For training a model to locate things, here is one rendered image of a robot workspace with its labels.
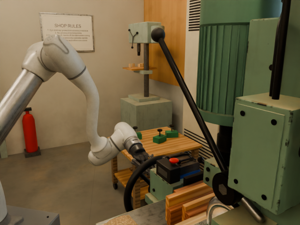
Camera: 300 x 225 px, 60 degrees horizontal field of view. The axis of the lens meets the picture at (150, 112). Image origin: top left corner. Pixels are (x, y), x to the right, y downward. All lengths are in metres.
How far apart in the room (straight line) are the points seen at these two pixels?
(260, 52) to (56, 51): 0.83
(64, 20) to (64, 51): 2.40
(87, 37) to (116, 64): 0.53
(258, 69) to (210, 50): 0.12
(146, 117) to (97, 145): 1.59
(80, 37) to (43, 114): 1.09
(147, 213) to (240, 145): 0.46
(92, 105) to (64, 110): 2.37
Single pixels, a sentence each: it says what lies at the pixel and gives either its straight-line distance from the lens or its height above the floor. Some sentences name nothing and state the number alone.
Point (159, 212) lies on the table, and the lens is 0.81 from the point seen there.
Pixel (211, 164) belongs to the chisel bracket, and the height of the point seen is 1.07.
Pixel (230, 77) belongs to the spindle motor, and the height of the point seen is 1.31.
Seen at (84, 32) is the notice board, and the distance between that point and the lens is 3.58.
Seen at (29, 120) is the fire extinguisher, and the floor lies 0.46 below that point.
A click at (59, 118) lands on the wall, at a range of 3.66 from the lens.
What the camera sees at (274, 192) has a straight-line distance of 0.40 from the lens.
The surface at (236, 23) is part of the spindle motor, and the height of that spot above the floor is 1.41.
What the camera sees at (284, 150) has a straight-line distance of 0.38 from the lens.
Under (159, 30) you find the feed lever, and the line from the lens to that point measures 0.64.
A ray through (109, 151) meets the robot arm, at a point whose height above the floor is 0.82.
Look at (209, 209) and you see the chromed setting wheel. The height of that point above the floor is 1.03.
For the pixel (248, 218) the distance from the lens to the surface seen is 0.52.
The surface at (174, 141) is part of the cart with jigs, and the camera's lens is 2.32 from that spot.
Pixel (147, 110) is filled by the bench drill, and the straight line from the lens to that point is 2.92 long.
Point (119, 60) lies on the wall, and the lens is 3.75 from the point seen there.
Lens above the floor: 1.38
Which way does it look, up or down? 15 degrees down
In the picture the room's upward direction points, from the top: straight up
